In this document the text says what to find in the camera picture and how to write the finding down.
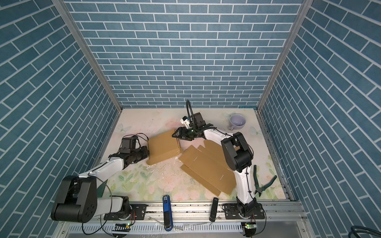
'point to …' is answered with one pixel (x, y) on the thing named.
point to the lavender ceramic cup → (237, 121)
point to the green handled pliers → (258, 189)
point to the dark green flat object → (100, 190)
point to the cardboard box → (162, 146)
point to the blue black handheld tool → (168, 225)
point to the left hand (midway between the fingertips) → (150, 150)
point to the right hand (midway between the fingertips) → (175, 135)
